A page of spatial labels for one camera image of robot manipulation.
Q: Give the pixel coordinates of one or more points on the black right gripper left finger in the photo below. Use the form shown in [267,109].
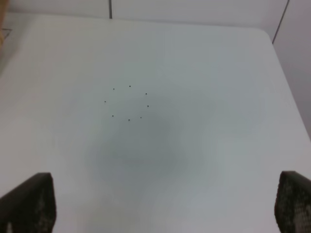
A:
[30,207]

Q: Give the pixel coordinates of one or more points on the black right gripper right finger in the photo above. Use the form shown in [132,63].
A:
[293,203]

